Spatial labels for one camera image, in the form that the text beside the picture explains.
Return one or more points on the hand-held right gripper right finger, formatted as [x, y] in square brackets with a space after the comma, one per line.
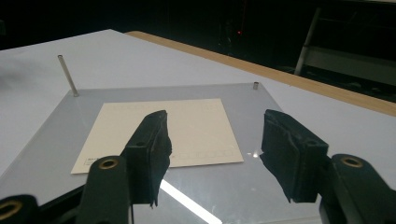
[292, 155]

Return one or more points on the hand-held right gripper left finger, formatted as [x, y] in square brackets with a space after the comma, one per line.
[146, 155]

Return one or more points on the clear acrylic plate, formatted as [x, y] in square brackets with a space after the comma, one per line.
[218, 193]

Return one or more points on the cream paper card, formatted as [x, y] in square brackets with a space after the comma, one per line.
[193, 124]

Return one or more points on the wooden table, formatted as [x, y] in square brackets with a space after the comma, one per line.
[280, 74]

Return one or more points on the white board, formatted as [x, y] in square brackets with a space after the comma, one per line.
[140, 62]

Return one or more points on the white metal stand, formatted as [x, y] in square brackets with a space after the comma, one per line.
[342, 60]

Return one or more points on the short metal post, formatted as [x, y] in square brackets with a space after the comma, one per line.
[256, 86]

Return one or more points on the long metal post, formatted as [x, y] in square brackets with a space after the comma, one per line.
[67, 76]

